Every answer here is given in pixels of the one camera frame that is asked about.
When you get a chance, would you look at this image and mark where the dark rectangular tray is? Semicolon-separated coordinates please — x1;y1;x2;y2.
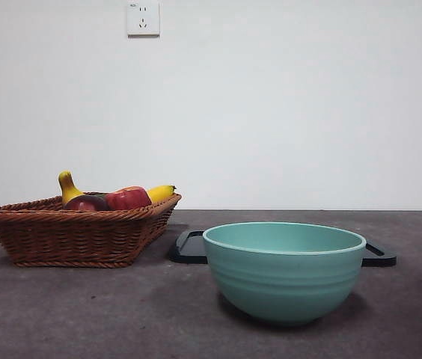
168;229;398;268

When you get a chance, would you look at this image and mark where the dark purple plum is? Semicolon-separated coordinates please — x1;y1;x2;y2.
64;194;111;212

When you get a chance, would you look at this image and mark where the teal green bowl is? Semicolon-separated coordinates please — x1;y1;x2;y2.
202;221;367;328

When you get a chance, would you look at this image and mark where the white wall socket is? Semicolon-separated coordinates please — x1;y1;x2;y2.
127;1;162;38

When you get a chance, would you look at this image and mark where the brown wicker basket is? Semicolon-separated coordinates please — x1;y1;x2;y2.
0;192;183;269

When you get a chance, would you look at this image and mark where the yellow banana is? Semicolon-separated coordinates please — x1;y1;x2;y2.
58;170;177;206

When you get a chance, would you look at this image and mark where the red apple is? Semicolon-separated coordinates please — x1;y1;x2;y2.
105;185;153;211

